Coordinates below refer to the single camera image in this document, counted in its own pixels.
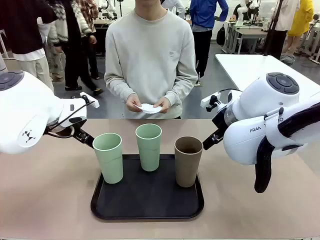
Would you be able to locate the brown plastic cup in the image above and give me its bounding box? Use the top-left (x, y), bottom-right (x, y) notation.
top-left (173, 135), bottom-right (204, 188)

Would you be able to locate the person in white top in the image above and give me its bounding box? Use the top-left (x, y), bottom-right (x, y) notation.
top-left (268, 0), bottom-right (301, 60)

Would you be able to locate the black hanging bag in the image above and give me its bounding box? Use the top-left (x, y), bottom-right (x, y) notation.
top-left (215, 24), bottom-right (227, 47)

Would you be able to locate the person's left hand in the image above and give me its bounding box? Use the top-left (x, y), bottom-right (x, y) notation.
top-left (152, 96), bottom-right (172, 114)

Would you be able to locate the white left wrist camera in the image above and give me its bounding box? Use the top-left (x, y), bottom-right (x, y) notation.
top-left (79, 92), bottom-right (100, 109)

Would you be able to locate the grey background desk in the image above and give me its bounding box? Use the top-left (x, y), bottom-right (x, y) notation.
top-left (225, 20), bottom-right (270, 55)

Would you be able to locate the white rectangular table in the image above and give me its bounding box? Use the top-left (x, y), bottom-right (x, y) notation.
top-left (214, 53), bottom-right (320, 101)

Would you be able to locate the person's right forearm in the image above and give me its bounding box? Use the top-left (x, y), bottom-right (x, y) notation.
top-left (103, 71), bottom-right (138, 105)

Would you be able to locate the person in plaid shirt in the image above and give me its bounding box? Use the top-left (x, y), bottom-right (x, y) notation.
top-left (63, 0), bottom-right (104, 96)

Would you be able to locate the person in beige sweater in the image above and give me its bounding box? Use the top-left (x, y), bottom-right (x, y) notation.
top-left (103, 0), bottom-right (199, 120)

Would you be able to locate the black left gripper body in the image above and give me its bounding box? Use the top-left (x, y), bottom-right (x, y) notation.
top-left (44, 115), bottom-right (88, 139)

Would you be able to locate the person's right hand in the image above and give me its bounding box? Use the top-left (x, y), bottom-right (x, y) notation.
top-left (125, 92), bottom-right (144, 113)

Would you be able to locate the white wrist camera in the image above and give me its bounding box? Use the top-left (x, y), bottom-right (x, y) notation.
top-left (79, 92), bottom-right (100, 109)
top-left (200, 92), bottom-right (221, 112)

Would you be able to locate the person in black jacket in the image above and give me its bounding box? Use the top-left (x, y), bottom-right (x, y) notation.
top-left (0, 0), bottom-right (59, 92)

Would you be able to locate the person in floral skirt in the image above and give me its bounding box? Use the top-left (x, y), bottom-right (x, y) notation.
top-left (46, 0), bottom-right (70, 83)

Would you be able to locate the thin black camera cable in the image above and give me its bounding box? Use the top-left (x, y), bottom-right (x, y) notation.
top-left (46, 99), bottom-right (96, 139)

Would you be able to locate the black plastic serving tray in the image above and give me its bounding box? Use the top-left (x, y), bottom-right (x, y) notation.
top-left (90, 153), bottom-right (205, 221)

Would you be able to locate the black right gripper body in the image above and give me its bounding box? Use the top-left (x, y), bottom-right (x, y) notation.
top-left (211, 107), bottom-right (227, 132)

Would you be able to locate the light green plastic cup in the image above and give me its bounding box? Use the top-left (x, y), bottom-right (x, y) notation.
top-left (135, 123), bottom-right (163, 173)
top-left (92, 132), bottom-right (124, 185)

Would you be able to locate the person in blue jacket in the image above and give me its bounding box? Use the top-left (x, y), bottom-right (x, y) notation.
top-left (188, 0), bottom-right (230, 87)

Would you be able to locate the person in yellow coat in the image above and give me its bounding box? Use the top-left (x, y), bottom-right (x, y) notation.
top-left (286, 0), bottom-right (315, 57)

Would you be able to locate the person's left forearm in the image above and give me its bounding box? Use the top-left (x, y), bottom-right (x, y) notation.
top-left (162, 72), bottom-right (199, 108)

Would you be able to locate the white scalloped paper coaster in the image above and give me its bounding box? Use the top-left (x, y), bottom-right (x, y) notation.
top-left (132, 102), bottom-right (163, 115)

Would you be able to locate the black stand pole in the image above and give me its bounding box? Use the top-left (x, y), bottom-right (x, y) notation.
top-left (262, 0), bottom-right (285, 57)

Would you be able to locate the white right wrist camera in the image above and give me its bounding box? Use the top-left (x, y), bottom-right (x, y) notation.
top-left (200, 92), bottom-right (221, 112)

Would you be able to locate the grey cloth heap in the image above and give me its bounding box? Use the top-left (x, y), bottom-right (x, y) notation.
top-left (279, 53), bottom-right (296, 67)

